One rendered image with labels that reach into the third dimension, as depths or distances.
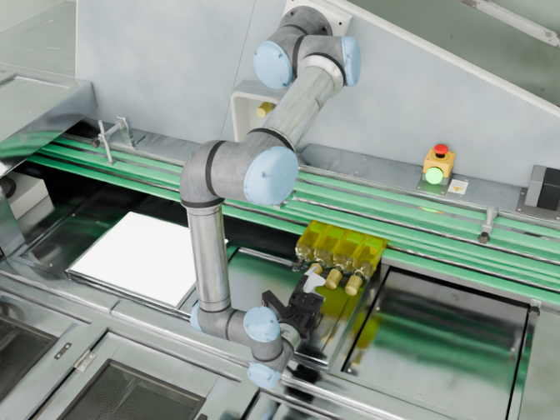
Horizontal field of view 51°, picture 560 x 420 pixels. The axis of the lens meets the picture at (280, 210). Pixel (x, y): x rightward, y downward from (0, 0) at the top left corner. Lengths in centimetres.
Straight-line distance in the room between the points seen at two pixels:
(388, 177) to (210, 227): 64
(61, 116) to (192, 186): 107
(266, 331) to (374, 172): 64
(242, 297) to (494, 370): 72
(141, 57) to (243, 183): 104
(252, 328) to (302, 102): 50
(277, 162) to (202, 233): 26
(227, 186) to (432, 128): 75
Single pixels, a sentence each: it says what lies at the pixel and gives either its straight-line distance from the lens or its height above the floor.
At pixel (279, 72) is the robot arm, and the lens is 147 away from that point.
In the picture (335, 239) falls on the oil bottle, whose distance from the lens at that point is 169.
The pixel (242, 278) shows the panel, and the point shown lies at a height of 113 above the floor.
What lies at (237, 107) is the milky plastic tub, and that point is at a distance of 184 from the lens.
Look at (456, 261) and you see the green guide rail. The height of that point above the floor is 91.
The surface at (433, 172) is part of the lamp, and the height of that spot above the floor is 85.
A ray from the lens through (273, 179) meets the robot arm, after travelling 112.
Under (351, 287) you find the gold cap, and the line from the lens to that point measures 158.
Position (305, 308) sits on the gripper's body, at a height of 129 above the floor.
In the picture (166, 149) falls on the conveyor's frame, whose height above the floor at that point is 83.
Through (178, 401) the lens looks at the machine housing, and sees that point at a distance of 162.
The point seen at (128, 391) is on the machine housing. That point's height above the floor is 157.
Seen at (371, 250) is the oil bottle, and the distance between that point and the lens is 166.
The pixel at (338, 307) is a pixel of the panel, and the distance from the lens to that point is 171.
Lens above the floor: 220
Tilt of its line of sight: 44 degrees down
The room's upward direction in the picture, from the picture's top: 143 degrees counter-clockwise
